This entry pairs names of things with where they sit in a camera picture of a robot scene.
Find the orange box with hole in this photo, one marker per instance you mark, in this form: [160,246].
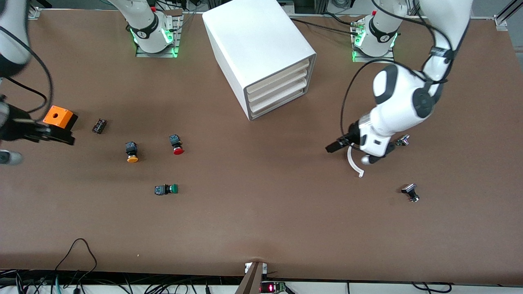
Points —
[59,115]

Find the white cabinet drawer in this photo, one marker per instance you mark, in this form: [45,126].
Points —
[278,87]
[278,77]
[278,105]
[278,96]

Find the white drawer cabinet shell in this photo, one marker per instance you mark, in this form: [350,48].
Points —
[253,41]

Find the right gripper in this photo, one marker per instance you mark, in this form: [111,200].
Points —
[16,127]

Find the small black terminal block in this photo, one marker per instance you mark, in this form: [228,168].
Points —
[99,125]

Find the white semicircular bracket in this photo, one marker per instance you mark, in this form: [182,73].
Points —
[350,160]

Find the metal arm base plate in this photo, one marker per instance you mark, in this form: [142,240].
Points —
[157,54]
[374,59]

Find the small silver metal part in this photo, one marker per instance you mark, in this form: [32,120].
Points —
[403,141]

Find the red push button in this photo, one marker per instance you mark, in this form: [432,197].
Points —
[178,151]

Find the black switch silver face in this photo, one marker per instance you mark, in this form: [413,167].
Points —
[408,188]

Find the black device red display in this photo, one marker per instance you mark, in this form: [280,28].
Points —
[271,288]

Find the grey metal mount bracket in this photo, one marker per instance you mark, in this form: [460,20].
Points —
[251,281]

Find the aluminium frame profile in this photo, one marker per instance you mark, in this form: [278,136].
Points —
[34,13]
[500,21]

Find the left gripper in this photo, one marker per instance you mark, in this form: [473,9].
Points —
[347,140]

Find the yellow push button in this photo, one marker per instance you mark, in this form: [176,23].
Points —
[131,158]

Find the green push button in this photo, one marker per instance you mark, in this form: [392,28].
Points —
[173,188]

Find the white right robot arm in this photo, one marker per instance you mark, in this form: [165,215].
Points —
[151,28]

